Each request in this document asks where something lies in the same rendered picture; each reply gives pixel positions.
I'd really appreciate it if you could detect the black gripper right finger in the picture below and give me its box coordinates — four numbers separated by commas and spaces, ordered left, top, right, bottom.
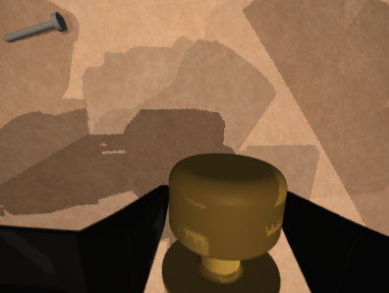
282, 191, 389, 293

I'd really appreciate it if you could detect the brass door knob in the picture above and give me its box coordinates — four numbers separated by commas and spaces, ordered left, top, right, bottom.
162, 153, 287, 293

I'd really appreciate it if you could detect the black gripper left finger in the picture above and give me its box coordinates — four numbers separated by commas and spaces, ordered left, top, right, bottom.
0, 185, 169, 293

